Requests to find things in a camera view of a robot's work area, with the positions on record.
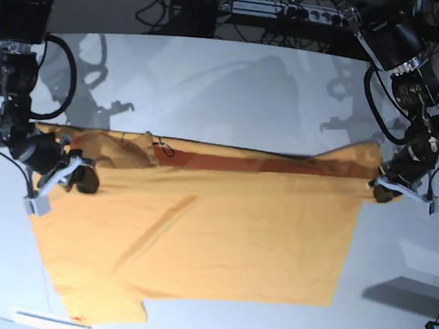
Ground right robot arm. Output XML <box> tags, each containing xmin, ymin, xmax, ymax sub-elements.
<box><xmin>0</xmin><ymin>0</ymin><xmax>100</xmax><ymax>194</ymax></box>

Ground orange yellow T-shirt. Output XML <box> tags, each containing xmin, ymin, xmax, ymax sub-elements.
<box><xmin>30</xmin><ymin>125</ymin><xmax>382</xmax><ymax>324</ymax></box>

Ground white power strip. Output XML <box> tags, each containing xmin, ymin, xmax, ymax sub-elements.
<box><xmin>219</xmin><ymin>0</ymin><xmax>348</xmax><ymax>27</ymax></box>

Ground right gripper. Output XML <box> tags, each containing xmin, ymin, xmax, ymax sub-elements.
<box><xmin>9</xmin><ymin>132</ymin><xmax>100</xmax><ymax>194</ymax></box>

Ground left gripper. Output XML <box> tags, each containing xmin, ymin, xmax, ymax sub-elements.
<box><xmin>372</xmin><ymin>137</ymin><xmax>439</xmax><ymax>204</ymax></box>

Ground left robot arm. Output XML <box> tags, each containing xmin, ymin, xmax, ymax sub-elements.
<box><xmin>332</xmin><ymin>0</ymin><xmax>439</xmax><ymax>214</ymax></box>

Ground white label strip on table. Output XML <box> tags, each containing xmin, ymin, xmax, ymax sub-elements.
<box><xmin>10</xmin><ymin>307</ymin><xmax>96</xmax><ymax>329</ymax></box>

